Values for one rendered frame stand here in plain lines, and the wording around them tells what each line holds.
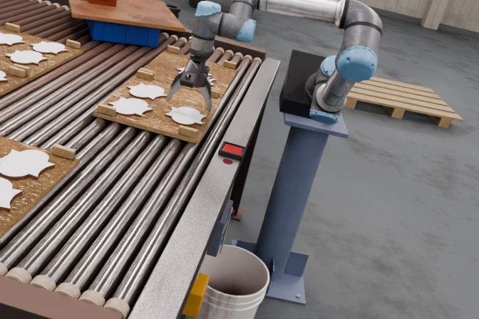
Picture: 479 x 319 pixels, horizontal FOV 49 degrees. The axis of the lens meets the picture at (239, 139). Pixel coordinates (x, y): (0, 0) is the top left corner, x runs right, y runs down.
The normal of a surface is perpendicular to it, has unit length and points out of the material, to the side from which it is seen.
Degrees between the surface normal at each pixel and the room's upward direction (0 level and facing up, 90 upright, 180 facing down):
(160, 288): 0
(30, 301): 0
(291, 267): 90
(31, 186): 0
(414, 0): 90
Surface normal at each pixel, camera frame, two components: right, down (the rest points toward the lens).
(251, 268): -0.60, 0.15
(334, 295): 0.22, -0.88
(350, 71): -0.22, 0.87
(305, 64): 0.11, -0.30
